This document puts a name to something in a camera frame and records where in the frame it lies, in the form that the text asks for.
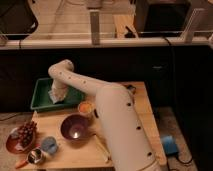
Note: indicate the yellow wooden stick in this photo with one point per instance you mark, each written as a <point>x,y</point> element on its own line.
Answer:
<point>105,153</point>

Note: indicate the white horizontal rail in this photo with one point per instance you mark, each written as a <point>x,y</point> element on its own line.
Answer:
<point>103,43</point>

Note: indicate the white slanted bracket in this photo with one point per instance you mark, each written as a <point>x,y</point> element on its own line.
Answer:
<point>196,16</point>

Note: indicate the black small block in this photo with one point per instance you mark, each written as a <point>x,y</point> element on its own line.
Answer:
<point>96,114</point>

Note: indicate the black office chair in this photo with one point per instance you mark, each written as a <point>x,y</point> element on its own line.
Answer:
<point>17,17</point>

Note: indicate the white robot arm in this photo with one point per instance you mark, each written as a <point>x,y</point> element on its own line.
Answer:
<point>125,136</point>

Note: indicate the bunch of dark grapes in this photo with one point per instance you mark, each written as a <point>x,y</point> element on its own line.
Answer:
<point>26,133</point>

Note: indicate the orange cup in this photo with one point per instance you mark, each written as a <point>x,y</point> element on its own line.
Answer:
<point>85,108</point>

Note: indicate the green plastic tray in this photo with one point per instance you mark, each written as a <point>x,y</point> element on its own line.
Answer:
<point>41,101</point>

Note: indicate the small metal pot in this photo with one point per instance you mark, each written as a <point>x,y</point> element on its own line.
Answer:
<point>34,157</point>

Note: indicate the grey vertical post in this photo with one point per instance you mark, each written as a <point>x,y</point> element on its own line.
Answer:
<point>95,29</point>

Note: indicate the black monitor box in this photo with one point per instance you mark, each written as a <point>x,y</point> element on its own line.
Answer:
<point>160,15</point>

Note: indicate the red plate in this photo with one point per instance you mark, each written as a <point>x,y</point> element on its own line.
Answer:
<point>14,146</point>

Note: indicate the purple bowl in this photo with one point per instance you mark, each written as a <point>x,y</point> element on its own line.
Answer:
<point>74,127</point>

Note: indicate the blue cylinder on floor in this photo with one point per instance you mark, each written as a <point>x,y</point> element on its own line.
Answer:
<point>169,146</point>

